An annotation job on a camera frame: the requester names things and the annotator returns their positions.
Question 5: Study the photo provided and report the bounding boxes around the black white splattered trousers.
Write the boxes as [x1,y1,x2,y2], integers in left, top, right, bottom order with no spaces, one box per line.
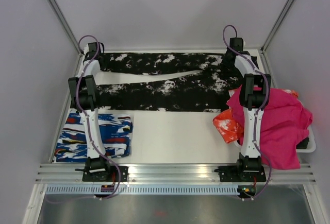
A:
[97,53,243,112]

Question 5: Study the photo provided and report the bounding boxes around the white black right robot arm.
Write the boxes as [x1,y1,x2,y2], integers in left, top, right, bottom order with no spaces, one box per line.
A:
[219,37,271,182]

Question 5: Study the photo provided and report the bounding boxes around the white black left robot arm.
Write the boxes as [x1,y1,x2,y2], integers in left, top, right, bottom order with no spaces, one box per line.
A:
[68,42,112,182]

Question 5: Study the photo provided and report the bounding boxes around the blue white patterned folded trousers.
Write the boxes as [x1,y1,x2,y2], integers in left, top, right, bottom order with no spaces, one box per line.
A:
[53,110,133,163]

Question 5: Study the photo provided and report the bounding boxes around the orange white garment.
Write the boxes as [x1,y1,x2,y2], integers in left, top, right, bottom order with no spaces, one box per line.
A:
[212,109,244,144]

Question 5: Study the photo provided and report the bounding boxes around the pink garment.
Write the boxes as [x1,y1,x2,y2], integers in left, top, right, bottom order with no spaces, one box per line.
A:
[226,84,314,171]

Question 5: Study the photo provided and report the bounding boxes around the white laundry basket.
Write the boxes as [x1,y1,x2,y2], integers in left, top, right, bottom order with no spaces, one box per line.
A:
[233,128,317,155]

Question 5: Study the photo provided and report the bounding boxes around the left aluminium frame post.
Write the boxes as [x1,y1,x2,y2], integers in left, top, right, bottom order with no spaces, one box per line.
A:
[34,0,84,55]

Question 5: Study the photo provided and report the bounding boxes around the aluminium frame post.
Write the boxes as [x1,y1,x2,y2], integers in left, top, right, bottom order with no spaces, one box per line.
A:
[34,0,84,55]
[260,0,296,54]

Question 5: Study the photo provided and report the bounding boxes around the right aluminium frame post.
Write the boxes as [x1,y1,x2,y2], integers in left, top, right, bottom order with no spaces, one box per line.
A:
[260,0,296,54]

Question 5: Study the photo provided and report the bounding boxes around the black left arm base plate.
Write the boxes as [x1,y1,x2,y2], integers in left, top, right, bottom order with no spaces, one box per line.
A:
[75,165,128,182]

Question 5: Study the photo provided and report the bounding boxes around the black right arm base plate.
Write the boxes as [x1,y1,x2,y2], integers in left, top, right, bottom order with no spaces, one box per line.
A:
[214,165,267,183]

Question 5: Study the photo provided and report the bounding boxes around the aluminium mounting rail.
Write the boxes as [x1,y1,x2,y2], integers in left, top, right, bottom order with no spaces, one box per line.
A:
[35,163,316,185]

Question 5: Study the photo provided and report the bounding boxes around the white slotted cable duct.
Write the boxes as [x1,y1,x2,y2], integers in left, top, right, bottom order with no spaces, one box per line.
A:
[46,184,239,196]

